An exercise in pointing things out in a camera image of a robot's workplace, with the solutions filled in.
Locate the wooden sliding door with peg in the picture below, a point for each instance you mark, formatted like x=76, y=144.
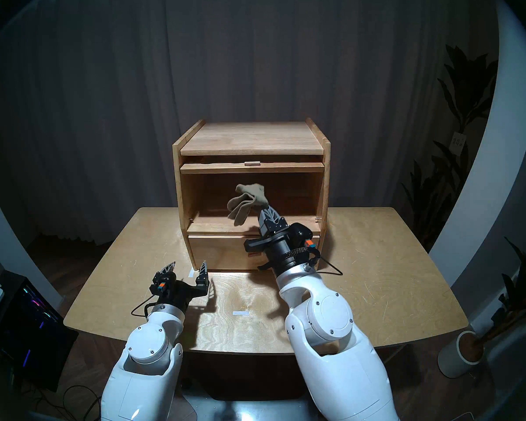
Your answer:
x=210, y=168

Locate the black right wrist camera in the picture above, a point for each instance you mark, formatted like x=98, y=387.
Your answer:
x=300, y=233

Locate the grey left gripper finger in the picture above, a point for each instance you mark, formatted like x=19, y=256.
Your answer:
x=166, y=275
x=203, y=282

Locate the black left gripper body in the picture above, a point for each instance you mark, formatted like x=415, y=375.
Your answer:
x=179, y=295

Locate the grey curtain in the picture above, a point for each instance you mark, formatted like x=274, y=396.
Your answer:
x=114, y=95

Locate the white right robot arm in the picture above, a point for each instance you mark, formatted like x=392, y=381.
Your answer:
x=333, y=319

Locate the white pillar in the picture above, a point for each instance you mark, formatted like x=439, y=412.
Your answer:
x=8, y=240
x=495, y=170

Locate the white plant label tag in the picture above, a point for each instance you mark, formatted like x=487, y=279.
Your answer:
x=457, y=143

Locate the wooden cabinet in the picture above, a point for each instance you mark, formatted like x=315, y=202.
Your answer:
x=254, y=139

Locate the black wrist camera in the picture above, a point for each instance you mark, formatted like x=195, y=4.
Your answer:
x=161, y=287
x=300, y=233

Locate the tall dark leafy plant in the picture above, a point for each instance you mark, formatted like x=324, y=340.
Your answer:
x=464, y=100

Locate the beige socks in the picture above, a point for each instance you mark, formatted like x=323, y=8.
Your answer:
x=252, y=194

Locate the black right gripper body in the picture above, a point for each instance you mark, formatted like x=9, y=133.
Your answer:
x=285, y=253

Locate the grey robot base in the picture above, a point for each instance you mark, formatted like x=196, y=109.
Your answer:
x=245, y=409

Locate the white round plant pot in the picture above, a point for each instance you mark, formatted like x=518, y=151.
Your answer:
x=456, y=358

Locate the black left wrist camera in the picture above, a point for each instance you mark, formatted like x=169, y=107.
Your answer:
x=161, y=287

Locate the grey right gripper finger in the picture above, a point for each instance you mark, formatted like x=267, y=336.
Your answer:
x=266, y=220
x=279, y=220

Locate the black computer tower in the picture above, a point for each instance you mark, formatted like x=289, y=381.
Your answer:
x=30, y=332

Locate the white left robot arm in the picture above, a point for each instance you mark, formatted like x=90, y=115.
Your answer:
x=149, y=350

